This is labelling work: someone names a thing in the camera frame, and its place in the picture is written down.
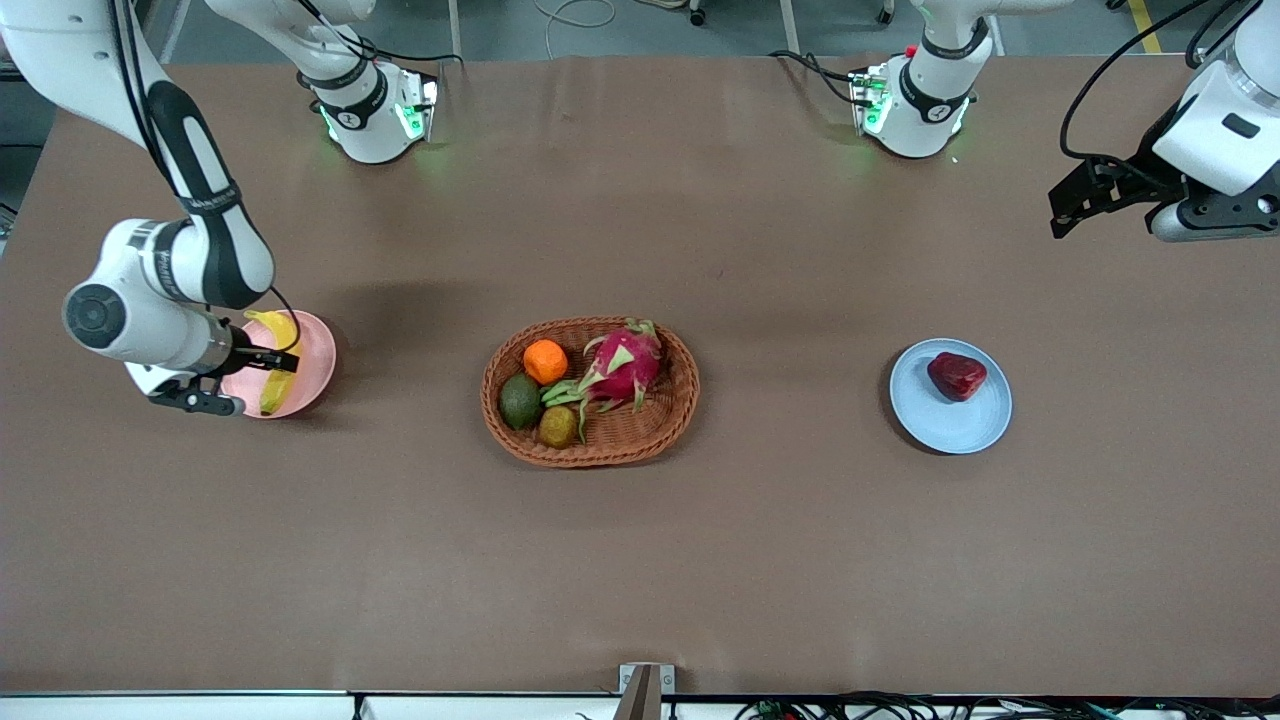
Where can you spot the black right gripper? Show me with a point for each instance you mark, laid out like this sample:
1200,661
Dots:
243,355

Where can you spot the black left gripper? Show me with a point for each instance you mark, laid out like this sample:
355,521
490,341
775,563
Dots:
1128,180

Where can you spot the yellow banana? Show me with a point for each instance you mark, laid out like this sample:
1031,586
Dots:
282,330

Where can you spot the dark red apple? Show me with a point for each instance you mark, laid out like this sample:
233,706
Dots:
957,376

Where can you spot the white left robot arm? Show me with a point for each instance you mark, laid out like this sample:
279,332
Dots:
930,100

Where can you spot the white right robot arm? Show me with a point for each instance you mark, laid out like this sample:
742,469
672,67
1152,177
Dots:
60,50

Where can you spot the pink plate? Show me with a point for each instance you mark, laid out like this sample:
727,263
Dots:
315,365

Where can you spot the green avocado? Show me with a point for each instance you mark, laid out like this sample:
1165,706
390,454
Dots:
520,400

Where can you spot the blue plate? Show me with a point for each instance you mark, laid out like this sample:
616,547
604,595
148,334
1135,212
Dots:
950,415

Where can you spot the orange fruit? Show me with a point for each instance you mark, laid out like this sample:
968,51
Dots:
545,362

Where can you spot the brownish yellow round fruit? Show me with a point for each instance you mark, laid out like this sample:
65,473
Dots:
558,427

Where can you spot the pink dragon fruit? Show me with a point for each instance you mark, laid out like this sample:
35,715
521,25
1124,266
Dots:
625,365

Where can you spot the white table edge profile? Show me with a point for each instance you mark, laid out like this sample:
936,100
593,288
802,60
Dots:
200,708

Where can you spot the brown wicker basket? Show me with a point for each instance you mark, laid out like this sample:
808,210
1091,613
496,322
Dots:
620,447

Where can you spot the brown table cover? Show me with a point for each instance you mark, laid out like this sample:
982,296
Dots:
640,560

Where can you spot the grey metal bracket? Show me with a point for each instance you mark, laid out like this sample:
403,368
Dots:
642,690

